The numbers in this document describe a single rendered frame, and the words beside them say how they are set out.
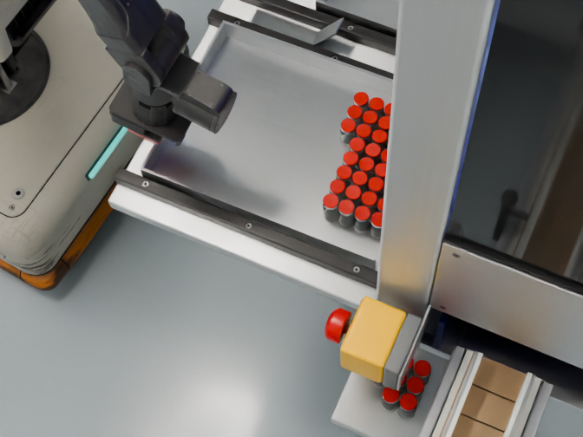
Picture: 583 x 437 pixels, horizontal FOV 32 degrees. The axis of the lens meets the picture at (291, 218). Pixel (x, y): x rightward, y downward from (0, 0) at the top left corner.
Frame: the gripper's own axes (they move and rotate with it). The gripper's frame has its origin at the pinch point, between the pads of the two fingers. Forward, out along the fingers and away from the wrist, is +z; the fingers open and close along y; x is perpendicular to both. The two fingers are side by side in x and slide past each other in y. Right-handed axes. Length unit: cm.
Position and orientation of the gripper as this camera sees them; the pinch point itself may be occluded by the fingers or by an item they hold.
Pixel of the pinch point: (154, 136)
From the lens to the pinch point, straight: 142.7
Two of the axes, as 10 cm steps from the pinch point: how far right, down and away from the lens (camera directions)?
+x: 4.1, -8.3, 3.7
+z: -1.3, 3.5, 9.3
